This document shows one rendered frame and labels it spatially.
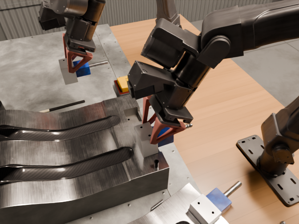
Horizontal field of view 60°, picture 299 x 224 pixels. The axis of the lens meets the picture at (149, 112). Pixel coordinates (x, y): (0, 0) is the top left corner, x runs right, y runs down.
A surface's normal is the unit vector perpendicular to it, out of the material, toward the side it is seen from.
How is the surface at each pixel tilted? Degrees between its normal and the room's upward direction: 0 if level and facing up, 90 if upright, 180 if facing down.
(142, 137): 4
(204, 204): 0
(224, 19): 18
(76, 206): 90
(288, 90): 0
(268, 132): 73
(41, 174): 28
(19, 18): 90
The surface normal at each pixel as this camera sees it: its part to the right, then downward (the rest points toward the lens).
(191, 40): 0.44, -0.58
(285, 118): -0.94, -0.32
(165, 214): 0.00, -0.71
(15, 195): 0.36, -0.75
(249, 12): -0.30, -0.71
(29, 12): 0.37, 0.66
